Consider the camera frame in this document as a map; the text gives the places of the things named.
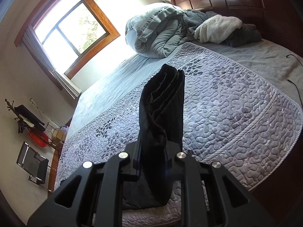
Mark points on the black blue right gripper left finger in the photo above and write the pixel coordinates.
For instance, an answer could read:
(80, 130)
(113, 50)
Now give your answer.
(92, 195)

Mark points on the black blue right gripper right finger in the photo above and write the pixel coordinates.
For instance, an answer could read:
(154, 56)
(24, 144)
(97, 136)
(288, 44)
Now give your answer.
(211, 195)

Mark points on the black quilted pants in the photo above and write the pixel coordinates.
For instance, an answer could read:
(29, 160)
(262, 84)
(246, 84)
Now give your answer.
(152, 124)

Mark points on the cardboard box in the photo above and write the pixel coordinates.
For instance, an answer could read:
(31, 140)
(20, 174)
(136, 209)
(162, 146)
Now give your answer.
(58, 138)

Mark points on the red bag on rack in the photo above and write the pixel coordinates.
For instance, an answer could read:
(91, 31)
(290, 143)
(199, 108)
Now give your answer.
(40, 139)

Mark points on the wooden coat rack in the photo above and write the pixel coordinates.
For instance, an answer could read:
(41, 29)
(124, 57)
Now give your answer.
(23, 124)

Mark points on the purple quilted floral bedspread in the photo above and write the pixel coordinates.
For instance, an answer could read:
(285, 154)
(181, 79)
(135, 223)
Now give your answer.
(231, 115)

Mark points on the light blue bed sheet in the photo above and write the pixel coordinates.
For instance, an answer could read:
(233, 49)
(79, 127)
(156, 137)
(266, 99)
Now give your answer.
(275, 63)

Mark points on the dark grey fleece blanket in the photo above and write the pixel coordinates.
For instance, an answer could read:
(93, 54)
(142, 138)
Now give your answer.
(248, 33)

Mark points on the white fleece blanket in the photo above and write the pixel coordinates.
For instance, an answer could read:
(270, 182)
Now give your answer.
(216, 29)

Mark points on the wooden framed left window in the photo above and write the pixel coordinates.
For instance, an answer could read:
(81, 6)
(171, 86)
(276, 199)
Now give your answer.
(71, 32)

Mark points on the grey folded comforter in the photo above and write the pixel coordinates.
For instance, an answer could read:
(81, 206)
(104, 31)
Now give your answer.
(156, 30)

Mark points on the grey striped curtain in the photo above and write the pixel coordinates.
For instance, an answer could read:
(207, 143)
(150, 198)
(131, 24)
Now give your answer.
(36, 49)

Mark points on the dark wooden headboard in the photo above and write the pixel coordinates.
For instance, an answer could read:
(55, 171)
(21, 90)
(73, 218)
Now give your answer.
(276, 20)

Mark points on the black metal frame chair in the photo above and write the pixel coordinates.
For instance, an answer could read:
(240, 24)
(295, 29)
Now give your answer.
(34, 164)

